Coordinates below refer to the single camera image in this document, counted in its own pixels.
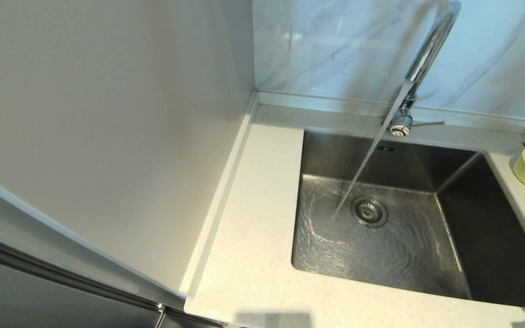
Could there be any chrome gooseneck faucet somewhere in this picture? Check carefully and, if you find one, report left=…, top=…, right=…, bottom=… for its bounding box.
left=383, top=0, right=463, bottom=137

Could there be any stainless steel sink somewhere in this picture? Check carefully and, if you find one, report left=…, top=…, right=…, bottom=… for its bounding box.
left=291, top=128, right=525, bottom=310

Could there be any round metal drain strainer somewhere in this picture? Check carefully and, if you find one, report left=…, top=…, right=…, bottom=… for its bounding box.
left=350, top=195, right=388, bottom=228

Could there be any tall cabinet side panel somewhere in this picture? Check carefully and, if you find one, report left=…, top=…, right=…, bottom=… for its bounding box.
left=0, top=0, right=256, bottom=310

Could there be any chrome cabinet edge trim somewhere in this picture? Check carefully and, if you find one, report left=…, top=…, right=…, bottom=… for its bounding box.
left=0, top=235, right=165, bottom=315

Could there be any tall cabinet steel front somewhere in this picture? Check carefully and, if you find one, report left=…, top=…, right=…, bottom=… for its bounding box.
left=0, top=246, right=224, bottom=328

